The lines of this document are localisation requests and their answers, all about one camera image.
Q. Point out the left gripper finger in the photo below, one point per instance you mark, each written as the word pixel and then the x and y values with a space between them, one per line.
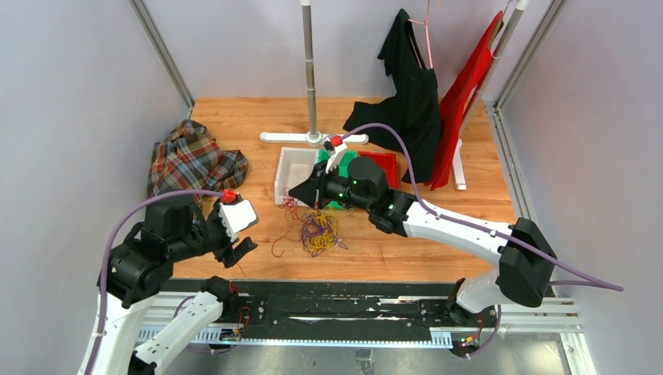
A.
pixel 244 247
pixel 229 260

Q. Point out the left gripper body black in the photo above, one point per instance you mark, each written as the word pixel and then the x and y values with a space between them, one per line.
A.
pixel 213 236

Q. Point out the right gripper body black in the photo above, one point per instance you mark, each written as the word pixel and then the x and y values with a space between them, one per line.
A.
pixel 321 187

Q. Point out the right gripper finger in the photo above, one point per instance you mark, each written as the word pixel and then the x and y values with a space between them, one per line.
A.
pixel 320 169
pixel 305 192

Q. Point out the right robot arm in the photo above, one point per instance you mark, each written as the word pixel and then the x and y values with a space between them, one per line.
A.
pixel 521 255

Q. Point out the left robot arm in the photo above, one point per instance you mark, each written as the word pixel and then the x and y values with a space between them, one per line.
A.
pixel 133 272

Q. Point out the white plastic bin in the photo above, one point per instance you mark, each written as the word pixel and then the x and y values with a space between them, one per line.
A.
pixel 294 166

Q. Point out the green plastic bin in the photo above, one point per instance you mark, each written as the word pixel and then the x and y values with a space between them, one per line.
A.
pixel 323 156

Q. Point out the metal clothes rack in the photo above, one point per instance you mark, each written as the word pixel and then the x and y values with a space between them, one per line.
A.
pixel 313 136

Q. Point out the red plastic bin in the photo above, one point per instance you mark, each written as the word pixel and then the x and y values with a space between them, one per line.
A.
pixel 388 162

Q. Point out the plaid flannel shirt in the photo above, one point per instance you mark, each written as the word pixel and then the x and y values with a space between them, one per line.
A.
pixel 189 158

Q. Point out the black t-shirt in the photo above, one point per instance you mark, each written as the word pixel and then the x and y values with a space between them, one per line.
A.
pixel 412 111

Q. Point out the red t-shirt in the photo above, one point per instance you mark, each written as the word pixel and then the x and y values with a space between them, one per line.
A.
pixel 454 104

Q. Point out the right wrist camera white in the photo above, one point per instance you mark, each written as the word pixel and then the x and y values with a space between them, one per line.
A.
pixel 336 148

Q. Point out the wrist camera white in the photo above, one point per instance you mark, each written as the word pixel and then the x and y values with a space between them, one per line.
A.
pixel 237 217
pixel 336 148

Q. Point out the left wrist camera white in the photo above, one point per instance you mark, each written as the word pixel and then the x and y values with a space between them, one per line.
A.
pixel 237 217

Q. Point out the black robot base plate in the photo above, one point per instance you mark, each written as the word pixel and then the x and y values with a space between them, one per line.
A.
pixel 348 311

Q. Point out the pink wire hanger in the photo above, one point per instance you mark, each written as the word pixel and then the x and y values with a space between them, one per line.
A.
pixel 426 25

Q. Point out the aluminium frame rail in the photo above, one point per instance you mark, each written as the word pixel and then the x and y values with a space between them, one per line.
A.
pixel 141 10

